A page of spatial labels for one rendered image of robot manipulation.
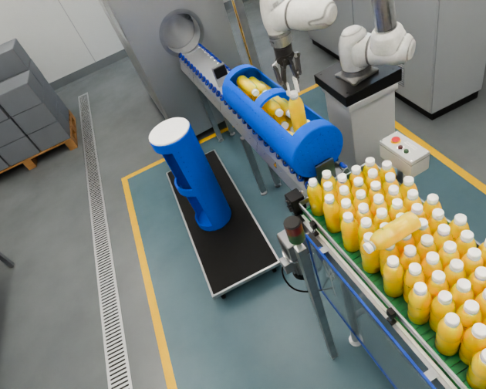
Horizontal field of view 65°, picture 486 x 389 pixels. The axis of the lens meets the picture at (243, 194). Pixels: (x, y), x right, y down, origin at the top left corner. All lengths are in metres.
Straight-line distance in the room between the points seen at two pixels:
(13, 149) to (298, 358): 4.05
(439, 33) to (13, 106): 4.22
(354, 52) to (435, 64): 1.27
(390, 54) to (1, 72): 4.29
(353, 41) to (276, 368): 1.90
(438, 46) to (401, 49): 1.21
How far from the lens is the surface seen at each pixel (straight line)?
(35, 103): 4.97
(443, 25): 3.30
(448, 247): 1.48
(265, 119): 2.00
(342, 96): 2.27
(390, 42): 2.15
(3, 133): 5.19
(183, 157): 2.48
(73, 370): 3.15
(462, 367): 1.52
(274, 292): 2.71
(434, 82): 3.51
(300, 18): 1.50
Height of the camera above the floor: 2.32
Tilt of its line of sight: 44 degrees down
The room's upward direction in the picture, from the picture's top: 23 degrees counter-clockwise
